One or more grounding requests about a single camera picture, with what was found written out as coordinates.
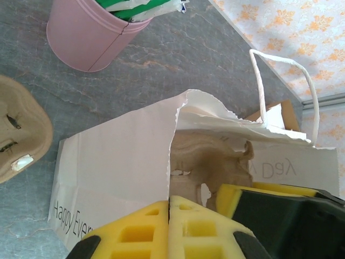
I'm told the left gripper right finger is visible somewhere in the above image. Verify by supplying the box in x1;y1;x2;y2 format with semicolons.
169;195;270;259

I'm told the aluminium table edge rail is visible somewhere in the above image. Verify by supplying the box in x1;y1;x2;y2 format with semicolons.
300;96;345;109

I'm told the brown pulp cup carrier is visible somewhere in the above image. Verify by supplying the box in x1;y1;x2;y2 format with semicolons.
169;133;256;211
0;74;54;184

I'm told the wrapped straws bundle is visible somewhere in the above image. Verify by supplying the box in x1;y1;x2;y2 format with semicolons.
94;0;189;23

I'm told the pink metal bucket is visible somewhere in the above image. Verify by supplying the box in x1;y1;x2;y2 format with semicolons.
46;0;156;73

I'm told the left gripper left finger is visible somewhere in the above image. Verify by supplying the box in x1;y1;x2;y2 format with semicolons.
66;201;170;259

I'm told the white paper napkin pile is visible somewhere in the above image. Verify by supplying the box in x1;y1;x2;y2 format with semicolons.
265;104;286;131

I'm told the white paper gift bag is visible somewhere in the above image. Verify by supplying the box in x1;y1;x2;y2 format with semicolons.
47;48;340;245

